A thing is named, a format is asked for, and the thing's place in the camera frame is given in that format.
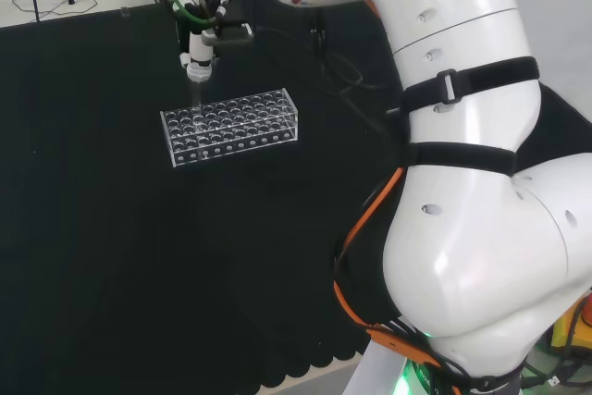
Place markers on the yellow stop button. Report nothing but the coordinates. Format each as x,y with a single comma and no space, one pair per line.
571,325

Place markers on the black bench cloth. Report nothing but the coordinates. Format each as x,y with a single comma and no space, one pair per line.
139,238

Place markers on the clear plastic test tube rack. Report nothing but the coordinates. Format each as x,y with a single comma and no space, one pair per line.
231,127

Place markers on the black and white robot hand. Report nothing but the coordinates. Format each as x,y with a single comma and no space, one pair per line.
200,50

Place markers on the clear glass test tube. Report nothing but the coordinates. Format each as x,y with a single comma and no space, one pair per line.
197,101

